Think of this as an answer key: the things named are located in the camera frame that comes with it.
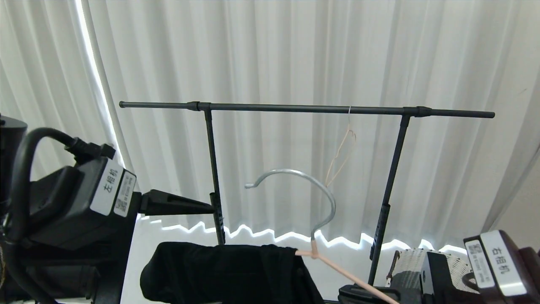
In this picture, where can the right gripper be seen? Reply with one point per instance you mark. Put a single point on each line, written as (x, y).
(441, 283)

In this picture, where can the white curtain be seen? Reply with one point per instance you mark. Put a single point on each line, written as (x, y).
(274, 55)

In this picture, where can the black T-shirt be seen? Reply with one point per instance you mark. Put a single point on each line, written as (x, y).
(228, 274)

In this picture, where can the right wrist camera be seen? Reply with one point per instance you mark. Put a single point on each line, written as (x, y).
(493, 261)

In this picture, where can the black clothes rack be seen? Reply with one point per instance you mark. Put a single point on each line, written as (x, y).
(295, 108)

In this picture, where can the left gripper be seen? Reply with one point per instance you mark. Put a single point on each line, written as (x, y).
(109, 270)

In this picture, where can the pink clothes hanger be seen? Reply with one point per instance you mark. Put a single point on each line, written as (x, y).
(358, 280)
(341, 158)

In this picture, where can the white laundry basket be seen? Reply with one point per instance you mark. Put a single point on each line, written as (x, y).
(409, 259)

